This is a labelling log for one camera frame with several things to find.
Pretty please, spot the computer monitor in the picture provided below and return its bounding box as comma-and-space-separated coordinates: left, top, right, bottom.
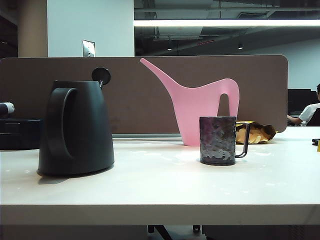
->
287, 88, 312, 118

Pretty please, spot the black electric kettle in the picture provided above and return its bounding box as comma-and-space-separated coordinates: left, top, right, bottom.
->
36, 66, 116, 177

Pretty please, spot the black table leg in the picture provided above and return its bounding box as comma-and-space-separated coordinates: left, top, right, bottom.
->
146, 224, 173, 240

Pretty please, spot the dark glass cup with handle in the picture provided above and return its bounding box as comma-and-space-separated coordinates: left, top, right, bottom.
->
199, 115, 251, 166

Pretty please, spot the desk cable grommet strip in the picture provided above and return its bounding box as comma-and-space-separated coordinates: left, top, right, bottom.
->
111, 133, 186, 145

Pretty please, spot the person in white shirt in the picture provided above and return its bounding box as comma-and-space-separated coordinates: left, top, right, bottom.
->
286, 83, 320, 127

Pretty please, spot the ceiling light strip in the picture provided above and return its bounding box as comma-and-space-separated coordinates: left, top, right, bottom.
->
133, 19, 320, 27

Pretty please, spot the black box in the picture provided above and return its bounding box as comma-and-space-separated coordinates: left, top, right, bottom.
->
0, 118, 45, 151

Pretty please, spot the yellow potato chip bag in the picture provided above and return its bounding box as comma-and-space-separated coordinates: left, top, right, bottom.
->
234, 120, 277, 145

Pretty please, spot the black office chair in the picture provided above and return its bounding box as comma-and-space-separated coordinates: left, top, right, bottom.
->
306, 107, 320, 127

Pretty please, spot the white and dark cylinder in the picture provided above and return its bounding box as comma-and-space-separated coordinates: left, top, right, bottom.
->
0, 101, 15, 117

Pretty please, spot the silver wall plate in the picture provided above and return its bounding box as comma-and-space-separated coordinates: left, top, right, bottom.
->
82, 39, 96, 57

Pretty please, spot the pink plastic watering can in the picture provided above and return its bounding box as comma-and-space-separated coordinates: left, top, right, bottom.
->
139, 57, 241, 147

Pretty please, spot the brown desk divider panel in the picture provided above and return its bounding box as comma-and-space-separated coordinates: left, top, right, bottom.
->
0, 54, 289, 135

